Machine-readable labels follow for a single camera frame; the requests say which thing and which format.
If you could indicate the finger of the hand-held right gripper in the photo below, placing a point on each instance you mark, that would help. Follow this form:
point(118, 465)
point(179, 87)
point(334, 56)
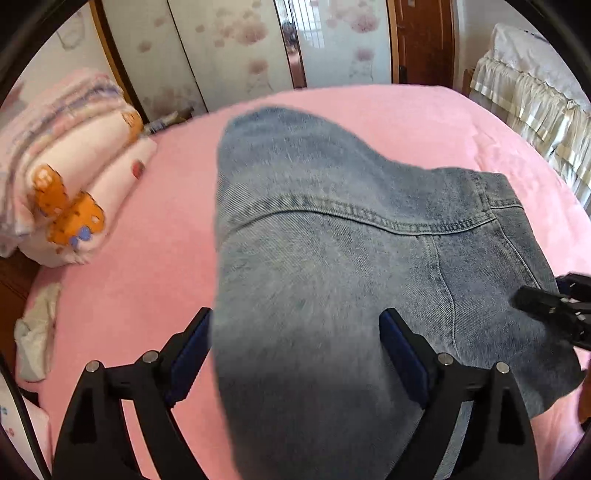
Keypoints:
point(540, 302)
point(577, 284)

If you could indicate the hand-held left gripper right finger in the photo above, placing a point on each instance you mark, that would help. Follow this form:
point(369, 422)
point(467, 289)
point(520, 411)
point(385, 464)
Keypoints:
point(406, 364)

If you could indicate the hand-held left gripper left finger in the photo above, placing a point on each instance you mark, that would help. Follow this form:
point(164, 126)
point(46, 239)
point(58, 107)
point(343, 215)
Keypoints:
point(184, 364)

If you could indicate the blue denim jacket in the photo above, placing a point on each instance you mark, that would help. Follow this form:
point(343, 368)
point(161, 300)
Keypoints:
point(323, 254)

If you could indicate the crumpled white cloth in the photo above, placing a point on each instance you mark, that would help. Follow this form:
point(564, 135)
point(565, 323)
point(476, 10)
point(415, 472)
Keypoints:
point(39, 332)

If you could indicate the pink pillow with print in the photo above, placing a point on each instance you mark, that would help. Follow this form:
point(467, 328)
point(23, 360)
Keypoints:
point(27, 438)

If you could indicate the dark wooden headboard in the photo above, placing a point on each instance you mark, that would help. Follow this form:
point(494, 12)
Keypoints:
point(14, 286)

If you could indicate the bear print folded quilt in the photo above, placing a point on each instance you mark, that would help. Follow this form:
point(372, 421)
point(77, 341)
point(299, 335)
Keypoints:
point(92, 198)

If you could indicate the cream lace furniture cover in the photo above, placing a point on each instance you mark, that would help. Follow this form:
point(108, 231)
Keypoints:
point(531, 92)

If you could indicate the pink striped folded blanket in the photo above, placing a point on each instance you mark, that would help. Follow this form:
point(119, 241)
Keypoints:
point(41, 129)

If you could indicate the brown wooden door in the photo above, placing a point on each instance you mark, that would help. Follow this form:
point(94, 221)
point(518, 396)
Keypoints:
point(425, 41)

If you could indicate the floral sliding door wardrobe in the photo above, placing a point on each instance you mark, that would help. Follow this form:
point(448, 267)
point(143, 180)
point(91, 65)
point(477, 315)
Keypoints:
point(231, 46)

